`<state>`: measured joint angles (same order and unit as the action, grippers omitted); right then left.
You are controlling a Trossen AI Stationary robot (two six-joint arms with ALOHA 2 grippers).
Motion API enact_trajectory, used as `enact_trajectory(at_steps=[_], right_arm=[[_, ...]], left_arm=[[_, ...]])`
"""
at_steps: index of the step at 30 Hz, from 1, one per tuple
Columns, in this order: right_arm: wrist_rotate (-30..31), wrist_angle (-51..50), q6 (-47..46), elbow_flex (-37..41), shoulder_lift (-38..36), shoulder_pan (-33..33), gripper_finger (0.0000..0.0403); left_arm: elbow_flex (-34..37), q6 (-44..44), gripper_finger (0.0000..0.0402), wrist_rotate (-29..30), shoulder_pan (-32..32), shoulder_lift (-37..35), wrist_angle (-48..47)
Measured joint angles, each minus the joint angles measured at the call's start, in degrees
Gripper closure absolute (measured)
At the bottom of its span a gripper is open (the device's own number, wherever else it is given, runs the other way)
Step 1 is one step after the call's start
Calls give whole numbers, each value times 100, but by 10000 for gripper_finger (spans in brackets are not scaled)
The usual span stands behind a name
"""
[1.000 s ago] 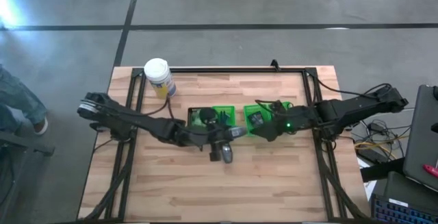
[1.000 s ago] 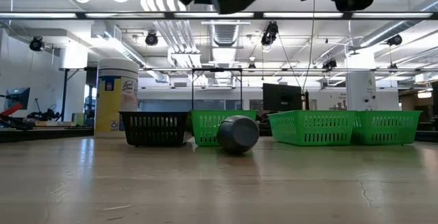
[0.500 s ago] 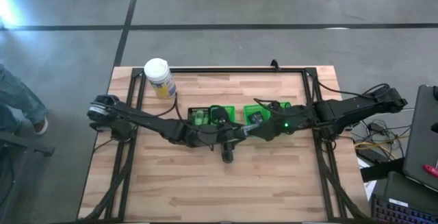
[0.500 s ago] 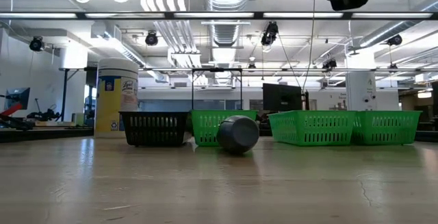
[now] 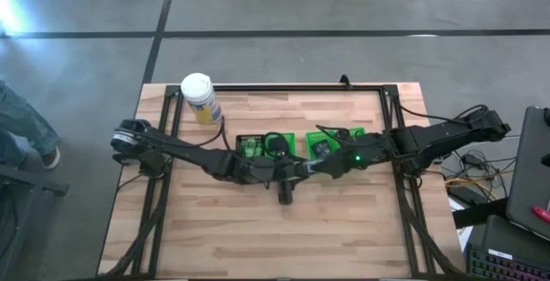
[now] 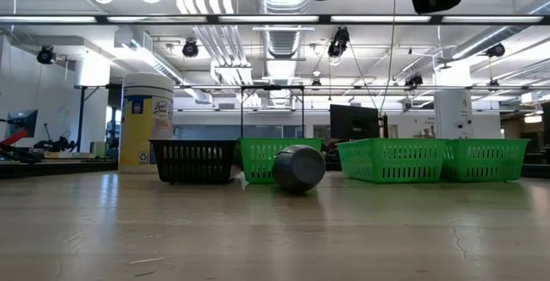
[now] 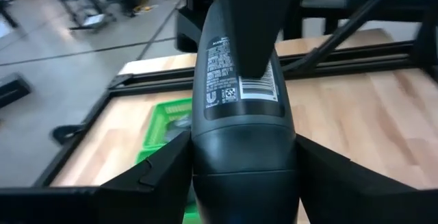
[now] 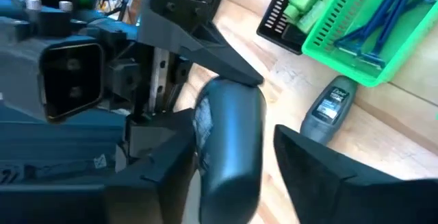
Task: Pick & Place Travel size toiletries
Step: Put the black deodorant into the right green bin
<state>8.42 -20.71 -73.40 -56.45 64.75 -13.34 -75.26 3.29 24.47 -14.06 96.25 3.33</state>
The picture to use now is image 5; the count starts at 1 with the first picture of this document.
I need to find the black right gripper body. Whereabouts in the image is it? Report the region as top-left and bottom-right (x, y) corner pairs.
(321, 148), (358, 180)

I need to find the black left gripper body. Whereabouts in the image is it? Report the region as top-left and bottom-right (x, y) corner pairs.
(253, 155), (303, 186)

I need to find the dark sachet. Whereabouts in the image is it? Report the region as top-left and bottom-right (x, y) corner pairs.
(312, 140), (332, 159)

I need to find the black plastic tray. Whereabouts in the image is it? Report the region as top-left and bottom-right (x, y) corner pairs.
(235, 133), (266, 162)

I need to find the white wipes canister yellow label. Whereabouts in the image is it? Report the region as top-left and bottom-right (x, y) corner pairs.
(180, 72), (223, 125)

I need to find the black box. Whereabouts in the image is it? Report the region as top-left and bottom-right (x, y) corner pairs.
(480, 214), (550, 269)

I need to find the grey laptop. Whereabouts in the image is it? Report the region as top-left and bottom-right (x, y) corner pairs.
(505, 106), (550, 241)

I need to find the backlit black keyboard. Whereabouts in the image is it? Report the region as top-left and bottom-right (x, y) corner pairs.
(466, 244), (550, 281)

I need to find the red marker pen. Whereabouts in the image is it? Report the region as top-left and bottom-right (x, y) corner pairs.
(531, 205), (550, 225)

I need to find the black chair base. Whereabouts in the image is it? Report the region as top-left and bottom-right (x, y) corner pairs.
(0, 163), (70, 197)

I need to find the person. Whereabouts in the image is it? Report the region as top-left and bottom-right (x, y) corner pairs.
(0, 79), (62, 171)

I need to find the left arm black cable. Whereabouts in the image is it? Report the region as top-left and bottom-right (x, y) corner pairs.
(188, 116), (290, 155)

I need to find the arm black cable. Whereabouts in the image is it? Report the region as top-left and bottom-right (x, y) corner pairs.
(188, 116), (290, 155)
(315, 104), (490, 145)

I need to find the black aluminium table frame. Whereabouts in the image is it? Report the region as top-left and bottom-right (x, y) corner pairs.
(99, 83), (465, 280)

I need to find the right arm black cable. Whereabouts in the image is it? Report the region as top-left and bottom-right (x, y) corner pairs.
(315, 104), (490, 145)

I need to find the yellow cable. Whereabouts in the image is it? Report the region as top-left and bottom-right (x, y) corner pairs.
(445, 169), (515, 190)

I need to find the tangle of floor cables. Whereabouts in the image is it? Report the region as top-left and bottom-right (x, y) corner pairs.
(444, 134), (517, 197)

